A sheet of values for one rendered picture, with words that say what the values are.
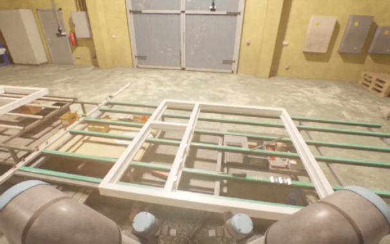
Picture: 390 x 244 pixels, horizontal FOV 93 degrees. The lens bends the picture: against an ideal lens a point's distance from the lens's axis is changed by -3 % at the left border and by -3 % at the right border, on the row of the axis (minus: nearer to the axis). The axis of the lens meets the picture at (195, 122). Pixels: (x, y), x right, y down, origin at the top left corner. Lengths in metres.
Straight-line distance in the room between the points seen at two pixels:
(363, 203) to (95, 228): 0.55
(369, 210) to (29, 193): 0.70
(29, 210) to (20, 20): 9.88
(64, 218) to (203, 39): 7.14
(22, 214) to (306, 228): 0.55
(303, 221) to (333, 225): 0.05
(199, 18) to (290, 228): 7.11
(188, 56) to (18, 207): 7.24
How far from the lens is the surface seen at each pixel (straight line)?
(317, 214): 0.48
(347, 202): 0.52
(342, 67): 8.52
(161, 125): 1.95
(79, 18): 8.94
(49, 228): 0.47
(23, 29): 10.26
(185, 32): 7.40
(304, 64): 7.98
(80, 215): 0.47
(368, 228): 0.52
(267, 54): 7.16
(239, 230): 0.99
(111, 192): 1.38
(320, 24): 7.70
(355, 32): 8.17
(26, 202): 0.52
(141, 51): 8.02
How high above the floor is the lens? 1.89
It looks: 29 degrees down
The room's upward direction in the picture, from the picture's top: 1 degrees clockwise
